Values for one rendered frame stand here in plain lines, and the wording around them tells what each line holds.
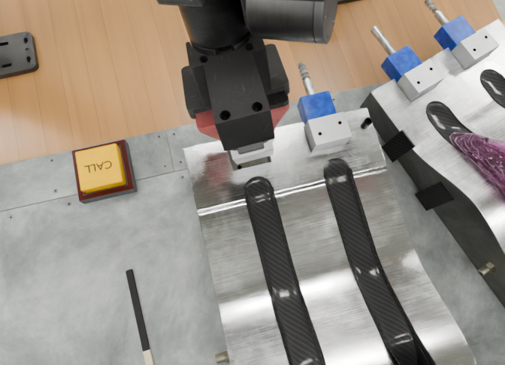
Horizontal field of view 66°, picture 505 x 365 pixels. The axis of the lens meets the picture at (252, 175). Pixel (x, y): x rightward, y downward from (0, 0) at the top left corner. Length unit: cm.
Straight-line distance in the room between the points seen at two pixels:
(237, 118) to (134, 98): 40
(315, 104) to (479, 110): 27
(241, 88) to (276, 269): 27
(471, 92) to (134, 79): 53
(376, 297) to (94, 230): 40
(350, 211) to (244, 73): 28
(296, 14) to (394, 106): 36
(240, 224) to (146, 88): 29
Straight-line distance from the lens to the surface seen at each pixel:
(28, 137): 70
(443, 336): 52
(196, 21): 34
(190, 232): 59
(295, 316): 50
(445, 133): 65
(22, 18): 81
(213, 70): 34
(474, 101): 69
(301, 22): 30
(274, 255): 51
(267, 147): 46
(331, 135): 52
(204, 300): 59
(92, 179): 60
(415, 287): 54
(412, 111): 64
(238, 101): 31
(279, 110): 40
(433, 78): 65
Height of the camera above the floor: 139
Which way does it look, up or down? 75 degrees down
